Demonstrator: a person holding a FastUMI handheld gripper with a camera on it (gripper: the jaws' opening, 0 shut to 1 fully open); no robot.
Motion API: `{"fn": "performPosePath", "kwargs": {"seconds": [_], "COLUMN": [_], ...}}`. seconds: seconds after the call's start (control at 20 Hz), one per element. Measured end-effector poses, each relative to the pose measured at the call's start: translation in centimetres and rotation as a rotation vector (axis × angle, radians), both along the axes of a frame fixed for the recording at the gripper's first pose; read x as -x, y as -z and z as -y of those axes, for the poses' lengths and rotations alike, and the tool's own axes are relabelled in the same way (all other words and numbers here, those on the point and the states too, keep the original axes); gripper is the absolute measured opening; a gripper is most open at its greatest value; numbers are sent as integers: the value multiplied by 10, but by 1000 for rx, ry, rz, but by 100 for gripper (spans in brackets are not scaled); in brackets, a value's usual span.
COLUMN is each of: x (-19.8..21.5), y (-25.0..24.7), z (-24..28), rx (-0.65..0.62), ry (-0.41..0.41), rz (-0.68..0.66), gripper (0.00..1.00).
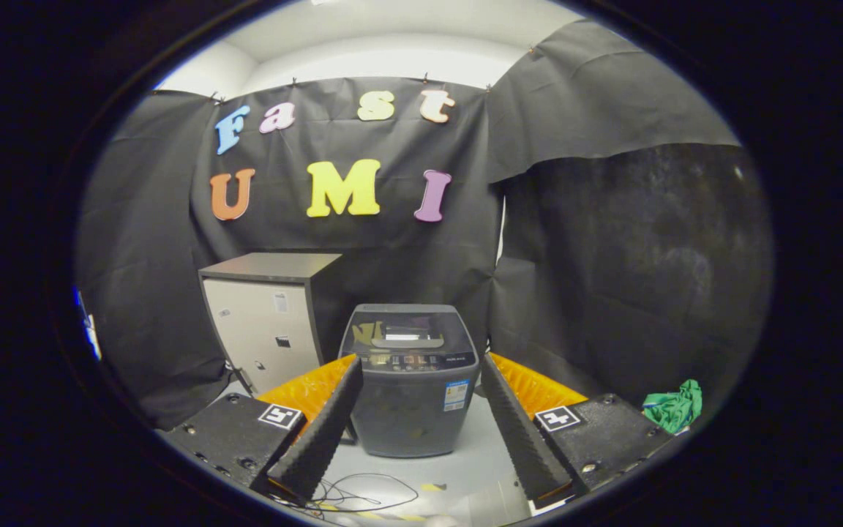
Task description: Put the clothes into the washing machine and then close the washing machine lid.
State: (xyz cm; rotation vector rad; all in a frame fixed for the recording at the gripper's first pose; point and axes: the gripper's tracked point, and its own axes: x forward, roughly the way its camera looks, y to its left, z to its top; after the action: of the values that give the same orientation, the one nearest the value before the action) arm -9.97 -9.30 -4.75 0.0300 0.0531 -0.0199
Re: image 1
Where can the black backdrop cloth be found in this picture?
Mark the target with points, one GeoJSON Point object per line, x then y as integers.
{"type": "Point", "coordinates": [392, 256]}

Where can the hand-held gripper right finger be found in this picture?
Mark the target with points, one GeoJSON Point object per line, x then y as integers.
{"type": "Point", "coordinates": [520, 439]}

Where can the yellow black tape piece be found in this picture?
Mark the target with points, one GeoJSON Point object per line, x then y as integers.
{"type": "Point", "coordinates": [433, 487]}

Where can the green cloth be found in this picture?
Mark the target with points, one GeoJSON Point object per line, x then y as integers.
{"type": "Point", "coordinates": [674, 410]}

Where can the grey washing machine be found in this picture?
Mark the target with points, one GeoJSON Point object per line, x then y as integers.
{"type": "Point", "coordinates": [407, 417]}

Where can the white blue object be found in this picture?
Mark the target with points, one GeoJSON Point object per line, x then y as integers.
{"type": "Point", "coordinates": [91, 329]}

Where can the grey metal cabinet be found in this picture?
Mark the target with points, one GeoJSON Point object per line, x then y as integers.
{"type": "Point", "coordinates": [253, 329]}

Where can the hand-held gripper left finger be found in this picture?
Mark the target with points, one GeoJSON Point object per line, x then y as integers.
{"type": "Point", "coordinates": [326, 432]}

